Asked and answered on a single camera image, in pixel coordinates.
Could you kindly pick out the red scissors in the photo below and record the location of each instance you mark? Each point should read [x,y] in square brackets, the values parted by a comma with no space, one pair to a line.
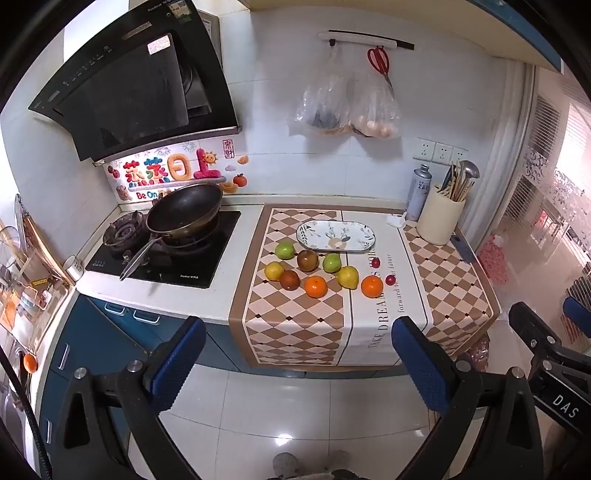
[379,60]

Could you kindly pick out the green apple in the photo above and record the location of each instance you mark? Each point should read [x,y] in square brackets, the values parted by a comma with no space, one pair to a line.
[331,263]
[285,250]

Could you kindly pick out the red brown apple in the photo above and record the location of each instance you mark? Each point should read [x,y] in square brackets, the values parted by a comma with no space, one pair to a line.
[290,279]

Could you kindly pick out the clear plastic bag with eggs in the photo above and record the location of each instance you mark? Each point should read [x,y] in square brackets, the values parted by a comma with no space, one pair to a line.
[376,115]

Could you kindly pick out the white wall socket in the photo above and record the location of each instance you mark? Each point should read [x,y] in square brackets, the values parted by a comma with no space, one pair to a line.
[426,149]
[459,155]
[444,153]

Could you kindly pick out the small orange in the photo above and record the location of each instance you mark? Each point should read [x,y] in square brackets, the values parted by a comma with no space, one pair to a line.
[30,362]

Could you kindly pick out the blue kitchen cabinet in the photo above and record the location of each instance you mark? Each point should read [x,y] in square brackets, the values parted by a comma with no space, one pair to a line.
[92,332]

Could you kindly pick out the bundle of chopsticks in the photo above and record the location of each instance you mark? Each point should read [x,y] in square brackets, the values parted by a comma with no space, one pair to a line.
[455,184]

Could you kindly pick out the black gas stove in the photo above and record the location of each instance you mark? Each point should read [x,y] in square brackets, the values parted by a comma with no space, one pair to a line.
[194,265]

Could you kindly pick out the pink plastic bag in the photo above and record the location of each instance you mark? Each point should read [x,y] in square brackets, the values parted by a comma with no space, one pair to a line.
[492,258]

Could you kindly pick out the checkered table mat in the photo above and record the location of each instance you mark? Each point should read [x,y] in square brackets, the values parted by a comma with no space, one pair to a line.
[295,323]

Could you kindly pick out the olive brown apple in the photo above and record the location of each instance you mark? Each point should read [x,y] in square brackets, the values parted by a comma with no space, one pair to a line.
[307,260]

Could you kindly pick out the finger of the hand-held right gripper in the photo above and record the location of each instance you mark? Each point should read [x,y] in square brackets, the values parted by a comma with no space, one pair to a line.
[578,314]
[528,325]

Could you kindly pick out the colourful wall sticker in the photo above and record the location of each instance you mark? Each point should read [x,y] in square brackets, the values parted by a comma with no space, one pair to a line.
[180,168]

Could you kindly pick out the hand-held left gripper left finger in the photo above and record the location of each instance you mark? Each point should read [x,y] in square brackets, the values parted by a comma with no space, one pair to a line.
[179,367]

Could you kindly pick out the grey spray can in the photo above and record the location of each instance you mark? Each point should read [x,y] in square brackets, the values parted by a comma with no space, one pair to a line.
[419,194]

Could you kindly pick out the clear plastic bag dark contents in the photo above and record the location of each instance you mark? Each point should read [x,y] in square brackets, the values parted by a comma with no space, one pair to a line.
[323,101]

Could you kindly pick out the patterned oval plate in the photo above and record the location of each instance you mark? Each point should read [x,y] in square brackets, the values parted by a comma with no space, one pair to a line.
[323,230]

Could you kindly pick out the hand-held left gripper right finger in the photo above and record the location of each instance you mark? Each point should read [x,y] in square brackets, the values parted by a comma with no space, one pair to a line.
[421,369]

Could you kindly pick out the cream utensil holder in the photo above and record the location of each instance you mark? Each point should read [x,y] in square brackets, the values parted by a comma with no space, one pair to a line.
[441,219]

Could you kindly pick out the metal dish rack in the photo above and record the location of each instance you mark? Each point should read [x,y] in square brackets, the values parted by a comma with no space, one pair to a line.
[27,272]

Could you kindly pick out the yellow lemon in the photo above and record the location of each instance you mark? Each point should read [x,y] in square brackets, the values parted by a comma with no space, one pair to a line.
[347,277]
[273,271]

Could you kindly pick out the white cup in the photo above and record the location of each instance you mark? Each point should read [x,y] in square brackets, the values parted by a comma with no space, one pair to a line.
[73,268]

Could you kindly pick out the black wok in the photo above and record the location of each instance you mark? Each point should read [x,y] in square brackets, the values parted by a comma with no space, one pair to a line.
[184,207]

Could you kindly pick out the black range hood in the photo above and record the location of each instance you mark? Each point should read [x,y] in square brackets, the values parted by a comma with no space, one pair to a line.
[134,87]

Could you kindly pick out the metal ladle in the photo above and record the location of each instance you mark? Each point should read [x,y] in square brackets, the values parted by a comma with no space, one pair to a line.
[468,170]

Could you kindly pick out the wall hook rail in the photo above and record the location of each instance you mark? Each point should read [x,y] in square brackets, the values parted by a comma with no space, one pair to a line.
[364,39]

